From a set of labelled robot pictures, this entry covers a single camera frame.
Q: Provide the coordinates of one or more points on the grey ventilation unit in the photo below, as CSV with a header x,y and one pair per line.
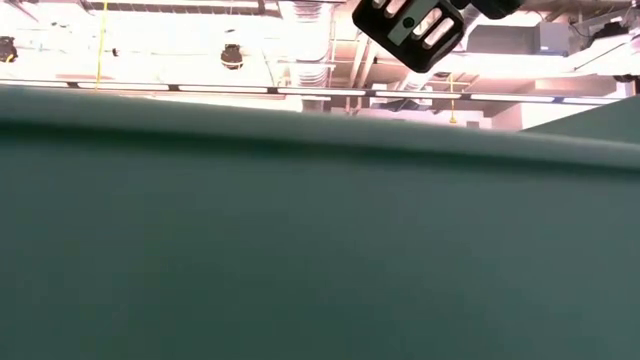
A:
x,y
505,40

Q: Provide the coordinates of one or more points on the green table mat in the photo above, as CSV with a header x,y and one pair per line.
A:
x,y
320,240

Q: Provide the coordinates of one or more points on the silver corrugated air duct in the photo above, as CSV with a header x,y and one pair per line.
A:
x,y
312,75

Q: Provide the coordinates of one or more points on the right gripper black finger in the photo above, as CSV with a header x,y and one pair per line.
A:
x,y
367,20

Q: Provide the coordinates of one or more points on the black hanging ceiling fixture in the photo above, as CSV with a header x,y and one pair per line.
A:
x,y
7,49
232,56

